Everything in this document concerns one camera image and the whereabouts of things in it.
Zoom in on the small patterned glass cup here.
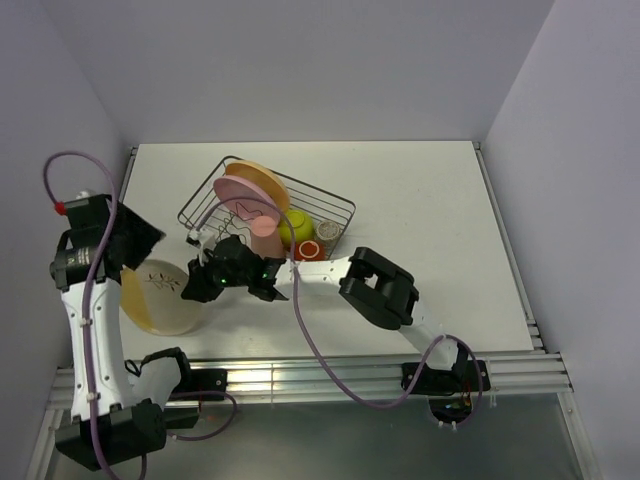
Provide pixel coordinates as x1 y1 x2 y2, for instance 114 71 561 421
315 220 341 248

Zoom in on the aluminium front rail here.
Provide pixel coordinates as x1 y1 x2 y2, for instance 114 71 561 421
49 352 574 409

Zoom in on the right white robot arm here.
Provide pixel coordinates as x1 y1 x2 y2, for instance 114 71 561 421
181 235 469 390

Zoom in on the orange plastic plate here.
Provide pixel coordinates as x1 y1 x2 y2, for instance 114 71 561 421
225 160 291 212

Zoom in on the cream yellow floral plate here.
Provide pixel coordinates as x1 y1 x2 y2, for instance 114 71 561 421
120 259 202 336

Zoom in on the pink plastic cup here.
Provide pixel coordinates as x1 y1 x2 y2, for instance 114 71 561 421
250 216 285 258

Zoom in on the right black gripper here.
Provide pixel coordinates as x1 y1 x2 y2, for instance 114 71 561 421
182 252 251 304

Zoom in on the lime green bowl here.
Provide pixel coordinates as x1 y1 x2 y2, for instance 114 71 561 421
278 209 314 249

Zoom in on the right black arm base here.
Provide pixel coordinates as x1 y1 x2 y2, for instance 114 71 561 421
401 360 491 431

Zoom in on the pink plastic plate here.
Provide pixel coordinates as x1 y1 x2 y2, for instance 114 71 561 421
213 175 281 227

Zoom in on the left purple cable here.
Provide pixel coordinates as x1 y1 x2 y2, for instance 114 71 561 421
43 150 239 480

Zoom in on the orange brown ceramic mug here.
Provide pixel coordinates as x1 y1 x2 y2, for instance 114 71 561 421
294 240 326 262

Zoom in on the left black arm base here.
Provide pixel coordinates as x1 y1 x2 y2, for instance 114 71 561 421
149 349 229 431

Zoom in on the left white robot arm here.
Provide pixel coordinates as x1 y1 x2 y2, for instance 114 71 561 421
50 194 195 471

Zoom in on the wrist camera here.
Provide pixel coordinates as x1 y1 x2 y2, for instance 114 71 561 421
54 189 97 216
186 227 219 265

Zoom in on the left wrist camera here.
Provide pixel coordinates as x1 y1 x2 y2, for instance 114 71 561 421
54 189 97 216

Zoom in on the purple cable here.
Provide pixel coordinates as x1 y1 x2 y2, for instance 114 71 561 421
197 198 486 429
43 150 239 480

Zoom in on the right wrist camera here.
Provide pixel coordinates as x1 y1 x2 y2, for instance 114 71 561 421
186 227 219 265

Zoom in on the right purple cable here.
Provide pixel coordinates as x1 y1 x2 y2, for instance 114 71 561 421
197 198 486 429

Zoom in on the metal wire dish rack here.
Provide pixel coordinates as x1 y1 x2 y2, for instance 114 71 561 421
177 155 356 259

